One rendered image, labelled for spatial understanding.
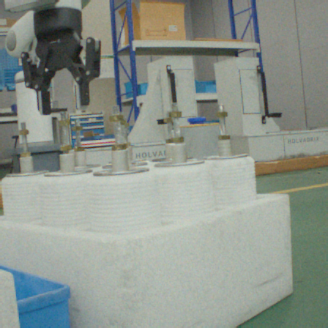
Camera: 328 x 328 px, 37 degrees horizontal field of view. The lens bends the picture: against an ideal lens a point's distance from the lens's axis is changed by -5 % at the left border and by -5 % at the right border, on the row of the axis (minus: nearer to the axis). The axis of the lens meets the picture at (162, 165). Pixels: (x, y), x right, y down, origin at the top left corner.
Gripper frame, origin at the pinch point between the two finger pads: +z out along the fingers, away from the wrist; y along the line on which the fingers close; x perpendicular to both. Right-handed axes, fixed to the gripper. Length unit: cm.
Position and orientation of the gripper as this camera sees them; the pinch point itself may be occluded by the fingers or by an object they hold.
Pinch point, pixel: (62, 104)
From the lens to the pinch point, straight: 78.1
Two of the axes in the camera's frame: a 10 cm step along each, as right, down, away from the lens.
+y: -9.1, 0.5, 4.2
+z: 0.8, 10.0, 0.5
